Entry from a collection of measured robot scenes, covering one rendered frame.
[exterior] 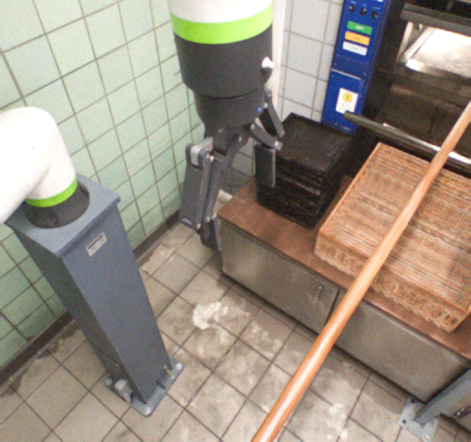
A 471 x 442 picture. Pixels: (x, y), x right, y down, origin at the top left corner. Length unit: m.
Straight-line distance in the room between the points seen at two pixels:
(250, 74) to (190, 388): 1.75
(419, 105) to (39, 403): 2.03
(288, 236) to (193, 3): 1.41
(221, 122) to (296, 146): 1.19
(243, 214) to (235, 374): 0.76
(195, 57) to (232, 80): 0.04
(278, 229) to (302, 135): 0.40
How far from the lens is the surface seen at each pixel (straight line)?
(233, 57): 0.36
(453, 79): 1.61
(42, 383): 2.19
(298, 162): 1.51
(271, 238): 1.67
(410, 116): 1.69
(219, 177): 0.45
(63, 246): 0.96
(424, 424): 2.11
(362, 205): 1.85
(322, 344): 0.78
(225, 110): 0.40
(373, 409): 2.07
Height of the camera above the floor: 1.91
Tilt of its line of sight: 48 degrees down
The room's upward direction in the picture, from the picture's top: straight up
